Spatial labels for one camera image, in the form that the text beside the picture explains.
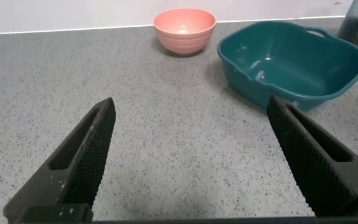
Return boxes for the brown coffee beans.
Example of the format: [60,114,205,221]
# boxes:
[337,16,358,50]

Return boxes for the teal plastic basin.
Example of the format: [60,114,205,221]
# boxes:
[217,21,358,112]

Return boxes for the pink ribbed bowl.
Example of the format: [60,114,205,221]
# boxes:
[153,7,217,56]

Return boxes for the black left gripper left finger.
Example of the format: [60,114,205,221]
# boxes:
[3,97,117,224]

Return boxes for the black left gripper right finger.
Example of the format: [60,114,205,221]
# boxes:
[266,95,358,217]

